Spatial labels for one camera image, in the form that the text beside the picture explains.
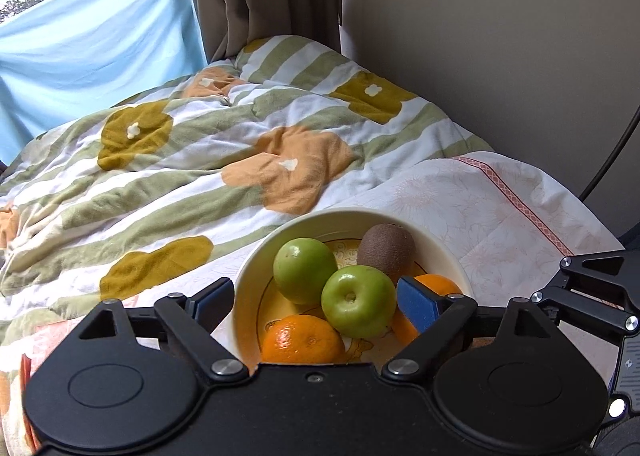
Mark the green apple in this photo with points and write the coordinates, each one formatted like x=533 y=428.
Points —
x=305 y=270
x=359 y=302

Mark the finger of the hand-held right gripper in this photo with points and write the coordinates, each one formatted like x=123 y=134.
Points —
x=590 y=308

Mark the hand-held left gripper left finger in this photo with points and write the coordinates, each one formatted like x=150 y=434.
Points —
x=215 y=300

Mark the large orange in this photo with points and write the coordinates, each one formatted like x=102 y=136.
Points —
x=302 y=341
x=440 y=285

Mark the light blue window cloth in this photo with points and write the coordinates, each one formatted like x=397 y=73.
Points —
x=100 y=36

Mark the striped floral quilt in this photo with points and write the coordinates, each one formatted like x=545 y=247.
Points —
x=200 y=161

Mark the cream ceramic bowl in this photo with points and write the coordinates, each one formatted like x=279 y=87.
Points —
x=450 y=256

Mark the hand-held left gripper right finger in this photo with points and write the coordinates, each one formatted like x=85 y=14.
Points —
x=417 y=305

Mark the brown kiwi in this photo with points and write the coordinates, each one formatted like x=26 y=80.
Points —
x=387 y=248

